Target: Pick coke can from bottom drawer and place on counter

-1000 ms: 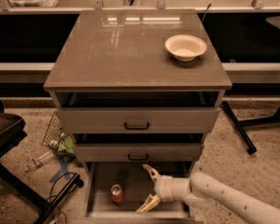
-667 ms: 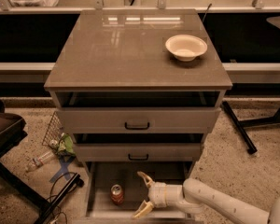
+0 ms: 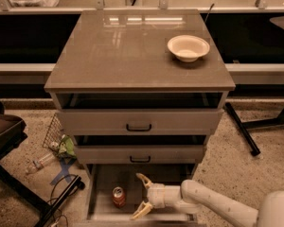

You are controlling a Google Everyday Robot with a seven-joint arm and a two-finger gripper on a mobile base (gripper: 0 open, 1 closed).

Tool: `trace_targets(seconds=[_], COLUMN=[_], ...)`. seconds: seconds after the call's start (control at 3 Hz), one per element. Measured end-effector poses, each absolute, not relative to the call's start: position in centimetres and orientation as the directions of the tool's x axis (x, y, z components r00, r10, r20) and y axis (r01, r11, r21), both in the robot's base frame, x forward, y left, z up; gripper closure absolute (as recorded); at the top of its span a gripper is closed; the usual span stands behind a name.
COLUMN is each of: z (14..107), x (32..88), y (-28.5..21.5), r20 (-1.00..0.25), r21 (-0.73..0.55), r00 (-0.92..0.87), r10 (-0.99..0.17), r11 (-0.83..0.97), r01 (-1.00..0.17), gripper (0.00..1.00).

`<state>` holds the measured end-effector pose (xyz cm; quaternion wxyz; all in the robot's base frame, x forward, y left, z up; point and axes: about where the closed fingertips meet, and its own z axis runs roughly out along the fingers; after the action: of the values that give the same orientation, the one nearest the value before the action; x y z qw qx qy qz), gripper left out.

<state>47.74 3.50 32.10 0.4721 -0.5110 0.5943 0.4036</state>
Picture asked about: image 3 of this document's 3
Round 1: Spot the red coke can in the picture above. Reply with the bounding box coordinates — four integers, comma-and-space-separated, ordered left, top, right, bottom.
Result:
112, 186, 126, 208

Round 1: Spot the green chip bag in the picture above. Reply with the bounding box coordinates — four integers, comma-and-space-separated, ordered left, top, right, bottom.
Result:
49, 134, 77, 159

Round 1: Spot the black stand frame left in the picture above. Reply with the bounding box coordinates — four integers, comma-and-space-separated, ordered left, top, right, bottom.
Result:
0, 166, 85, 227

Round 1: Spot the middle drawer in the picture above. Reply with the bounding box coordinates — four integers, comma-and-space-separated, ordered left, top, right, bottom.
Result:
75, 135, 206, 164

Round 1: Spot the black stand leg right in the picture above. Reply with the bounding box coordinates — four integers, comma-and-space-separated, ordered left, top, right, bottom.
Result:
224, 102, 284, 157

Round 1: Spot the bottom drawer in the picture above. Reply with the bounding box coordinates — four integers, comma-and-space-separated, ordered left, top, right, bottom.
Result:
74, 164, 206, 227

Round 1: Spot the top drawer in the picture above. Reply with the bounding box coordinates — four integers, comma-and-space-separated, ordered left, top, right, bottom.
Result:
54, 92, 225, 136

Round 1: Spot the grey drawer cabinet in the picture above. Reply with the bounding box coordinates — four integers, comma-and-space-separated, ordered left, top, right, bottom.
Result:
44, 9, 237, 227

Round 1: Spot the white paper bowl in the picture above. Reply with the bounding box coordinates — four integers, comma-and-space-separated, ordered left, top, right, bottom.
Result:
168, 35, 210, 62

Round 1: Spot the black top drawer handle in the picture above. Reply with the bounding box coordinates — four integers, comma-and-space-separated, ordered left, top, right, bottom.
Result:
126, 124, 152, 132

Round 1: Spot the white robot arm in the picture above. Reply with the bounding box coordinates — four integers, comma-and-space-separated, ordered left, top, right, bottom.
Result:
132, 173, 284, 227

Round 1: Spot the clear plastic bottle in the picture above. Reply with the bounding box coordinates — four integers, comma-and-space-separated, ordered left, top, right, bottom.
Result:
26, 153, 56, 175

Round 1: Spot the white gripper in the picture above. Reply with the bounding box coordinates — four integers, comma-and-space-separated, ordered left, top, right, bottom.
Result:
131, 173, 182, 220

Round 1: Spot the black cable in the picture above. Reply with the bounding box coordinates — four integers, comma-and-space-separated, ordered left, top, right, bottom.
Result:
46, 173, 83, 227

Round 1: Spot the black drawer handle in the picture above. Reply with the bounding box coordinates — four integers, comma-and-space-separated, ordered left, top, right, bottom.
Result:
126, 124, 152, 132
130, 156, 151, 164

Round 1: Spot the drawer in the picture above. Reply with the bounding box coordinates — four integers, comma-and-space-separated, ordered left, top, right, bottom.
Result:
75, 135, 206, 164
54, 92, 225, 136
74, 164, 206, 227

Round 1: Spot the black middle drawer handle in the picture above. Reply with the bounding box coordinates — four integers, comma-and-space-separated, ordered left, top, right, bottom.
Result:
130, 156, 151, 164

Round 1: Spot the wire mesh basket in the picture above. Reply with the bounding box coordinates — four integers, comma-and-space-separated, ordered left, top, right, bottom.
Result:
43, 114, 63, 148

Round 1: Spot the dark chair seat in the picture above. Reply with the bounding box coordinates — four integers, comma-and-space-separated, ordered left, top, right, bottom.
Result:
0, 101, 27, 160

